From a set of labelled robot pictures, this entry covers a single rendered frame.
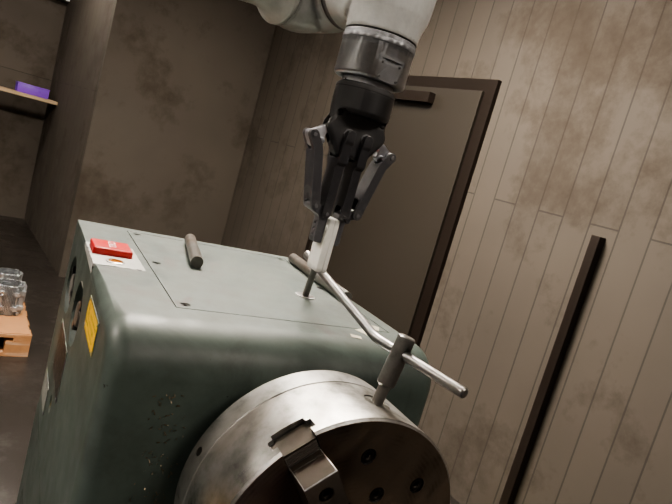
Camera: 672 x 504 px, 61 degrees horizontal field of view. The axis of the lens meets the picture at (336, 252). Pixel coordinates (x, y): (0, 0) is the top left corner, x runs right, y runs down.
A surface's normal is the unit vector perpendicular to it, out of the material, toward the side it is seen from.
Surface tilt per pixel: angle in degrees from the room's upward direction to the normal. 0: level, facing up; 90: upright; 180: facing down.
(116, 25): 90
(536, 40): 90
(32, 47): 90
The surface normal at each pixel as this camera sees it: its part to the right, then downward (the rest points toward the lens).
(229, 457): -0.58, -0.64
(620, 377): -0.78, -0.13
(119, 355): 0.08, -0.19
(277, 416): -0.28, -0.87
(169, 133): 0.56, 0.27
